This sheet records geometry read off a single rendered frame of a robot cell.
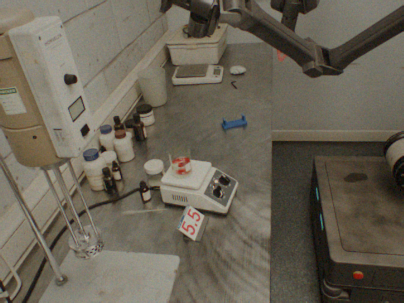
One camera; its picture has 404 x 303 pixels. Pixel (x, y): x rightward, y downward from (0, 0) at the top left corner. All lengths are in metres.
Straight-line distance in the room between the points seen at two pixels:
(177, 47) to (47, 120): 1.54
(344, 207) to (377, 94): 1.17
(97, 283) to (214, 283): 0.27
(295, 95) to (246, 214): 1.63
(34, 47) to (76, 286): 0.59
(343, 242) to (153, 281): 0.84
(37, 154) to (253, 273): 0.54
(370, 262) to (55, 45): 1.24
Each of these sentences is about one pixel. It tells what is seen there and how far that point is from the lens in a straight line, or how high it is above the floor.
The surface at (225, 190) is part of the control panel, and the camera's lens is 1.01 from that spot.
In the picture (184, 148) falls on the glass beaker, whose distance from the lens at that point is 0.99.
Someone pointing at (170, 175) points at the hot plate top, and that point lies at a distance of 1.01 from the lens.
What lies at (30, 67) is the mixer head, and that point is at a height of 1.30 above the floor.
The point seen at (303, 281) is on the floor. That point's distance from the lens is 1.79.
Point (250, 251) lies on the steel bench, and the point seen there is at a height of 0.75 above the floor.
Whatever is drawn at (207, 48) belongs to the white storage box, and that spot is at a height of 0.85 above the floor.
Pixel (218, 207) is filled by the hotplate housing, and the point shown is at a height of 0.78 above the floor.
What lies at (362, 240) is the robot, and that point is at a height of 0.37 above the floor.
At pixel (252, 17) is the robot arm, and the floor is 1.23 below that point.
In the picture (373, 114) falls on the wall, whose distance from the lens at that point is 2.67.
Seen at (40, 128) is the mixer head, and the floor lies 1.21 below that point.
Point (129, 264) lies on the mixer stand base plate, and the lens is 0.91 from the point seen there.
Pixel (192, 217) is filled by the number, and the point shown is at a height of 0.77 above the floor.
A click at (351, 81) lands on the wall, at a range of 2.53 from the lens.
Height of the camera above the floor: 1.44
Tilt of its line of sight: 34 degrees down
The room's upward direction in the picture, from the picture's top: 7 degrees counter-clockwise
